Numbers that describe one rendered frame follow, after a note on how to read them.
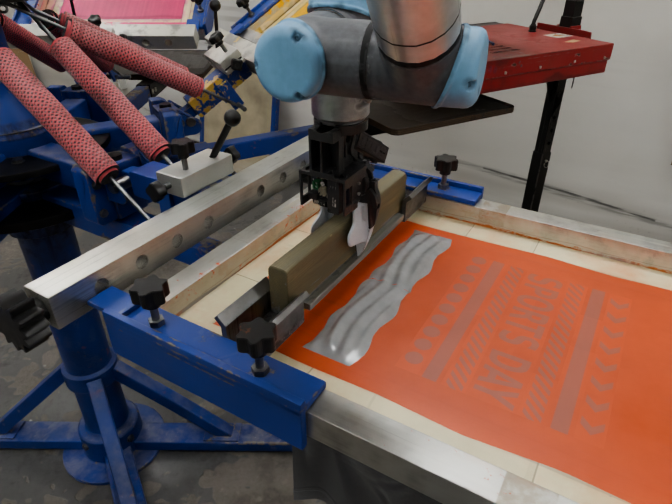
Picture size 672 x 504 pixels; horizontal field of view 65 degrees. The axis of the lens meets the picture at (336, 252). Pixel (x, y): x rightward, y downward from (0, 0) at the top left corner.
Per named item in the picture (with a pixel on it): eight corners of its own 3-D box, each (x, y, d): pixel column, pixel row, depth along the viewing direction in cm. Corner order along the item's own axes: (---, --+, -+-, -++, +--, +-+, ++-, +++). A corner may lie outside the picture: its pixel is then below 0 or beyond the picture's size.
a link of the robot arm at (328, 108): (330, 73, 70) (385, 80, 67) (330, 107, 73) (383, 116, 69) (298, 86, 65) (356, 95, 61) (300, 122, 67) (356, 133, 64)
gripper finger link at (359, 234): (341, 269, 76) (331, 211, 72) (361, 251, 81) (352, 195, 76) (360, 273, 75) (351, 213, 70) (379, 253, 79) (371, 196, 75)
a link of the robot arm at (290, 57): (352, 28, 46) (389, 10, 55) (242, 20, 50) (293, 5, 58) (351, 116, 51) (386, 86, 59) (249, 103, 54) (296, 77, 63)
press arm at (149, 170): (226, 204, 95) (223, 179, 92) (203, 218, 90) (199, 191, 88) (157, 184, 102) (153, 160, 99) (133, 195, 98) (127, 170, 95)
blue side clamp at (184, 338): (327, 419, 60) (326, 374, 56) (302, 451, 56) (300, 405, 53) (142, 331, 73) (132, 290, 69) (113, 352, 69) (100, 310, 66)
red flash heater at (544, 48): (509, 51, 206) (515, 18, 199) (613, 76, 172) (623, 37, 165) (379, 68, 180) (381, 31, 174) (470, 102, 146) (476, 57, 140)
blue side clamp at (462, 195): (479, 219, 101) (484, 186, 97) (470, 230, 97) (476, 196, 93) (343, 186, 114) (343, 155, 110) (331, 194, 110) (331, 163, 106)
